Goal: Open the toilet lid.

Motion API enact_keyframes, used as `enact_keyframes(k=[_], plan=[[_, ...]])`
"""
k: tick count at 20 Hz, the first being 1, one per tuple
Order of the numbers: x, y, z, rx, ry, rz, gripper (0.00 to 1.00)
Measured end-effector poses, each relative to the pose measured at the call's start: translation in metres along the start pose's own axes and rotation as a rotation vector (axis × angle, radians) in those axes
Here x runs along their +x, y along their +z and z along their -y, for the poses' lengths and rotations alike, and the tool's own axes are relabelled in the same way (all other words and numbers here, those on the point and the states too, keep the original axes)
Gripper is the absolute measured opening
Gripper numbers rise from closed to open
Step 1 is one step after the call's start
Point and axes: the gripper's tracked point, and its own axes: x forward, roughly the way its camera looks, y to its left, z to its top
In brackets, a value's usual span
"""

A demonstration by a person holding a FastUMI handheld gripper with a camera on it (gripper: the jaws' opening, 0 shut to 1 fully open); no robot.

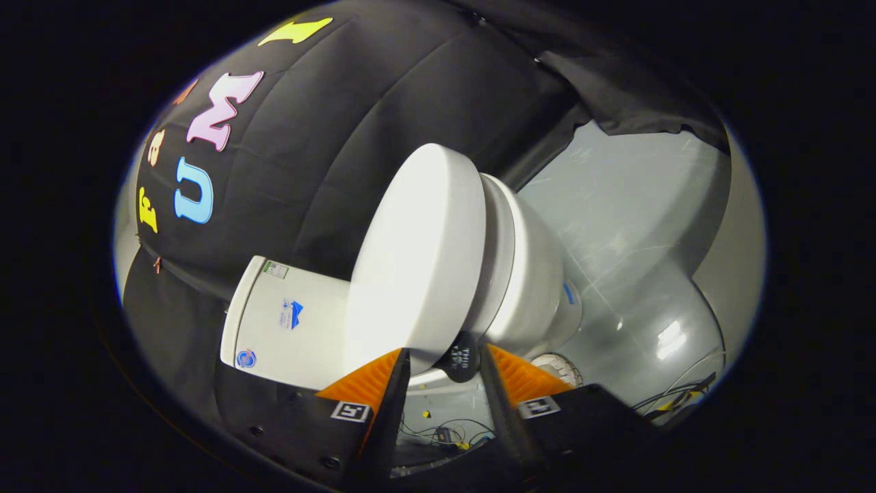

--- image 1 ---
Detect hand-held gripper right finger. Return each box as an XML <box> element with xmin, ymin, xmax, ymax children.
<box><xmin>479</xmin><ymin>342</ymin><xmax>659</xmax><ymax>491</ymax></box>

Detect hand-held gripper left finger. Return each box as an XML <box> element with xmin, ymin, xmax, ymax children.
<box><xmin>216</xmin><ymin>347</ymin><xmax>411</xmax><ymax>491</ymax></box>

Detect black lid handle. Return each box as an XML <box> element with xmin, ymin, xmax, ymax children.
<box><xmin>438</xmin><ymin>331</ymin><xmax>482</xmax><ymax>383</ymax></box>

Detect white toilet lid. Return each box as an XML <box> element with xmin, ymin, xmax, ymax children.
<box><xmin>346</xmin><ymin>142</ymin><xmax>487</xmax><ymax>376</ymax></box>

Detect white toilet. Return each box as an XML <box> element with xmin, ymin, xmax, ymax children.
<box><xmin>220</xmin><ymin>173</ymin><xmax>584</xmax><ymax>392</ymax></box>

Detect round metal floor drain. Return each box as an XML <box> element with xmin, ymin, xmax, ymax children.
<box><xmin>530</xmin><ymin>353</ymin><xmax>584</xmax><ymax>388</ymax></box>

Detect black backdrop cloth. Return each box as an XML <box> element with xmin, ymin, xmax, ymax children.
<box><xmin>120</xmin><ymin>0</ymin><xmax>730</xmax><ymax>412</ymax></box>

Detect thin black cables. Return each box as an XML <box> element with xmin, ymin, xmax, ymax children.
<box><xmin>400</xmin><ymin>409</ymin><xmax>495</xmax><ymax>470</ymax></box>

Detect black and yellow cables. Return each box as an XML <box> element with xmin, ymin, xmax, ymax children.
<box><xmin>631</xmin><ymin>372</ymin><xmax>717</xmax><ymax>420</ymax></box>

